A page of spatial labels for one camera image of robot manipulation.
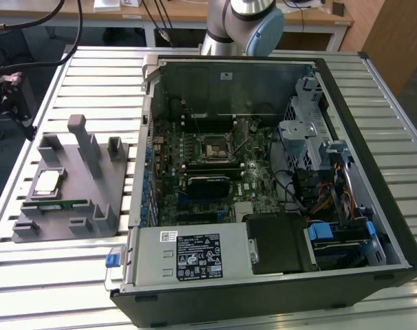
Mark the silver CPU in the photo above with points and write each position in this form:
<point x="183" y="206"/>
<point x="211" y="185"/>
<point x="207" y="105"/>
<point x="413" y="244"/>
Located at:
<point x="47" y="181"/>

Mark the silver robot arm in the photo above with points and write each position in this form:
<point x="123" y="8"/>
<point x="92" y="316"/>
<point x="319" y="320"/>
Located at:
<point x="239" y="27"/>

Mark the CPU socket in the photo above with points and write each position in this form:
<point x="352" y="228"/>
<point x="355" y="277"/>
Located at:
<point x="213" y="149"/>

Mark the grey parts rack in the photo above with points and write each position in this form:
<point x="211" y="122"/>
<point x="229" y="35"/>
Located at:
<point x="74" y="165"/>

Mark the green RAM stick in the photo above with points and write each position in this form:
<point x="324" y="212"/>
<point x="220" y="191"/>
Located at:
<point x="66" y="204"/>

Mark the wooden desk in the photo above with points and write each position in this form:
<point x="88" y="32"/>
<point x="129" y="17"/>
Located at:
<point x="108" y="16"/>

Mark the plain white box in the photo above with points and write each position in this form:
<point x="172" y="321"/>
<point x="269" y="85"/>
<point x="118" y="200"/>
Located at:
<point x="107" y="5"/>

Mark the white box with print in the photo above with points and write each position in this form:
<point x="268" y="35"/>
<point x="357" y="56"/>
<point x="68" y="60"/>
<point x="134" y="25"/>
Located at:
<point x="131" y="2"/>

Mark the blue card latch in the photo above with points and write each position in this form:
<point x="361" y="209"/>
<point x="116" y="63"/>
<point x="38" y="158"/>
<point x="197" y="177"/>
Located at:
<point x="147" y="176"/>
<point x="146" y="188"/>
<point x="145" y="200"/>
<point x="144" y="213"/>

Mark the blue power supply latch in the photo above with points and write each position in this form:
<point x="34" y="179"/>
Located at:
<point x="113" y="260"/>

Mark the black RAM slot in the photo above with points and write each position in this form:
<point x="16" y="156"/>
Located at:
<point x="210" y="126"/>
<point x="237" y="173"/>
<point x="212" y="169"/>
<point x="212" y="166"/>
<point x="210" y="122"/>
<point x="210" y="119"/>

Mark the black graphics card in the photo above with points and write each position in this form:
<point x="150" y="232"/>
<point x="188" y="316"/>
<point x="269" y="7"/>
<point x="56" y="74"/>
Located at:
<point x="208" y="189"/>

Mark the silver power supply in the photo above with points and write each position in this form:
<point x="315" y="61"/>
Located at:
<point x="153" y="261"/>

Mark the round coin cell battery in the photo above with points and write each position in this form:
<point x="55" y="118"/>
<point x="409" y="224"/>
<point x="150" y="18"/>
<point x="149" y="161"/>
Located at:
<point x="253" y="127"/>

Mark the green motherboard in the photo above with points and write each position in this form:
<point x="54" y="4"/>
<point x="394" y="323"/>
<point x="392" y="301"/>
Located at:
<point x="256" y="172"/>

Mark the small silver heatsink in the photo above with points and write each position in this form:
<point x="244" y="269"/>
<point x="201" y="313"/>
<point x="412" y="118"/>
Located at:
<point x="243" y="208"/>

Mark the silver drive cage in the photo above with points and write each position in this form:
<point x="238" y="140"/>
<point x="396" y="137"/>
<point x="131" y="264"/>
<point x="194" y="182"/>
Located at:
<point x="294" y="134"/>

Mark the black PC case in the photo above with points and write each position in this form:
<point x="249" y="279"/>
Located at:
<point x="229" y="306"/>

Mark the blue disk carrier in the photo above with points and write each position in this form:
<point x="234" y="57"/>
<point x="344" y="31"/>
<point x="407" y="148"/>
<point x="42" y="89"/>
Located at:
<point x="320" y="233"/>

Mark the small black box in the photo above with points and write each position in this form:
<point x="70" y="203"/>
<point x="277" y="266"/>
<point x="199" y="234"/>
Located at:
<point x="338" y="9"/>

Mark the blue drive bay latch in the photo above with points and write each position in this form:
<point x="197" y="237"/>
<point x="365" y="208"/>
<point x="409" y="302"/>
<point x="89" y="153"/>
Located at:
<point x="369" y="232"/>

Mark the brown wooden cabinet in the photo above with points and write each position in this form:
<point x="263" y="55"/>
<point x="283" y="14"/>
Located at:
<point x="394" y="41"/>

